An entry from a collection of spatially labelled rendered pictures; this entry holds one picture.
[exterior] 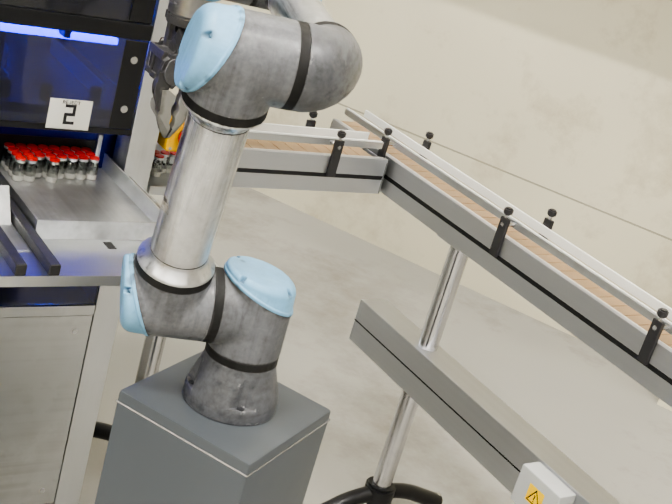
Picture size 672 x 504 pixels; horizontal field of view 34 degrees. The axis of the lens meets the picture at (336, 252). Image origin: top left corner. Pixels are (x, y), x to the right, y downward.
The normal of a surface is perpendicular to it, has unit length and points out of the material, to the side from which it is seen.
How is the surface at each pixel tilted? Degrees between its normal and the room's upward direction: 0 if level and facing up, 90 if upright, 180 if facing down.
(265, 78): 99
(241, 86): 105
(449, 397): 90
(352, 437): 0
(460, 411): 90
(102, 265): 0
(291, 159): 90
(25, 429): 90
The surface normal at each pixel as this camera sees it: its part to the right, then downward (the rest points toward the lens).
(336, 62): 0.70, -0.01
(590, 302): -0.82, 0.00
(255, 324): 0.22, 0.41
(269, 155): 0.51, 0.44
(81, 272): 0.26, -0.90
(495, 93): -0.48, 0.20
